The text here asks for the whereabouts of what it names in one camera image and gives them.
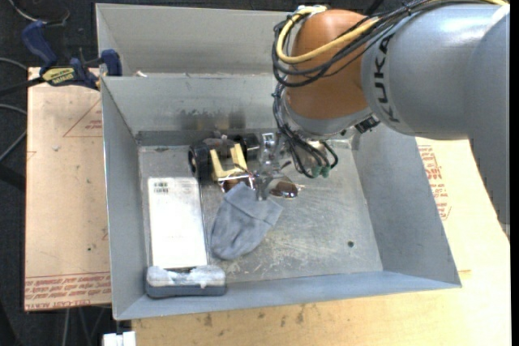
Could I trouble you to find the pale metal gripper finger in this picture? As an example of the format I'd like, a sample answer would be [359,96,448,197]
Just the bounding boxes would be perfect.
[259,132,281,177]
[254,160,294,203]

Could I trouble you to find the brown-lens sunglasses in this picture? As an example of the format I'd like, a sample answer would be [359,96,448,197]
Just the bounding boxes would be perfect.
[218,171,306,201]

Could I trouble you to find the grey sock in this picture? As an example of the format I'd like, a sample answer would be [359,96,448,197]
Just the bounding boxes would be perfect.
[209,182,285,261]

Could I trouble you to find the yellow and black toy vehicle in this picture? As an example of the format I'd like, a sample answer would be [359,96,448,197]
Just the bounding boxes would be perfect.
[187,130,261,184]

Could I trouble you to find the grey metal bin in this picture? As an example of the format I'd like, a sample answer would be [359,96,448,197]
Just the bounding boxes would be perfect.
[95,2,462,321]

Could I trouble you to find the white flat box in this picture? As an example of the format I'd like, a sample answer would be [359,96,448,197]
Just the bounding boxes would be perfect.
[146,175,210,271]

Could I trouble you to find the brown cardboard board, red print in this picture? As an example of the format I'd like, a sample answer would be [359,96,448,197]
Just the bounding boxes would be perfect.
[24,66,511,312]

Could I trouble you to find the black cylinder on white bracket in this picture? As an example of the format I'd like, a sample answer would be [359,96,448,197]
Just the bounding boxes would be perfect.
[342,113,381,151]

